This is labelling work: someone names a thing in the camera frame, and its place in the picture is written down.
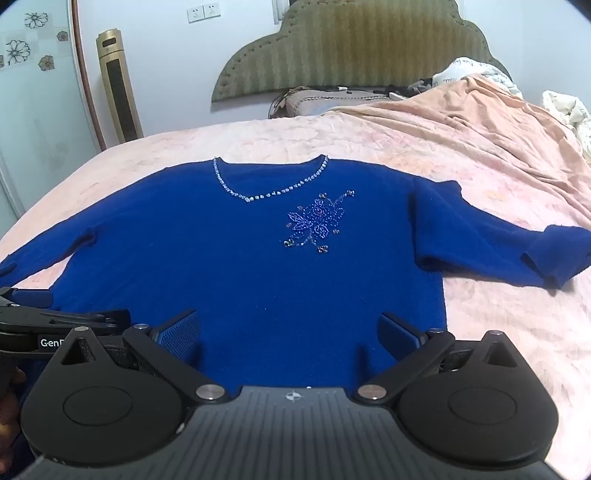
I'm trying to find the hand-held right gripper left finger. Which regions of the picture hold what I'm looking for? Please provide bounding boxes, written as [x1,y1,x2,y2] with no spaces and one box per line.
[54,310,232,405]

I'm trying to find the dark cloth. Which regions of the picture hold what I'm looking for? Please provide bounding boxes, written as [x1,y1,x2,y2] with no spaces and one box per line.
[385,79,435,100]

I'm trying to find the frosted glass door floral decals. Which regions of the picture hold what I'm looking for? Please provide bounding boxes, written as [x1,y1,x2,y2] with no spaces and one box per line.
[0,0,110,224]

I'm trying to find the black cable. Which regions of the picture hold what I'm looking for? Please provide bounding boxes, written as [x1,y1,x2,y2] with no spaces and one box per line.
[318,84,385,96]

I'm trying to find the cream crumpled blanket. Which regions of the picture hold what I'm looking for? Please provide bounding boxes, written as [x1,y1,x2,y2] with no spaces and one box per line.
[542,89,591,163]

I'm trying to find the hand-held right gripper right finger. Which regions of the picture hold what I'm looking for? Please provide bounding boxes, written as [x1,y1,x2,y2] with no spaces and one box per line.
[353,313,532,402]

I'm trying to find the gold tower air conditioner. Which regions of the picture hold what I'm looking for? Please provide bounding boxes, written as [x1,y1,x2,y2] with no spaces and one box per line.
[95,28,144,145]

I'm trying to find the pink floral bed sheet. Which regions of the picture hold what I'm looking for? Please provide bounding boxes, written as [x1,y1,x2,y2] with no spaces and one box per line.
[0,113,591,467]

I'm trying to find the white printed quilt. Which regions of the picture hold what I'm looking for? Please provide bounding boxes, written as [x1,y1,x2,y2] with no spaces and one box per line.
[433,56,525,99]

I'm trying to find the person's left hand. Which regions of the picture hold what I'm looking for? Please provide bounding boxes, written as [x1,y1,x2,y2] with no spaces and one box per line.
[0,364,27,467]

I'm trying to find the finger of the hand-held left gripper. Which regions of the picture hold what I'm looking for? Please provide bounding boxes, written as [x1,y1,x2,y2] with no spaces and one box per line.
[41,308,132,334]

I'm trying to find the blue beaded sweater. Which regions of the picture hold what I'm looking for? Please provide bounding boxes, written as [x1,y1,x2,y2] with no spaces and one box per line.
[0,156,591,400]

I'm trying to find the olive green padded headboard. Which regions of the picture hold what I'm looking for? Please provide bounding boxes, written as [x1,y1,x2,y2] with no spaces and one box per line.
[211,0,511,103]

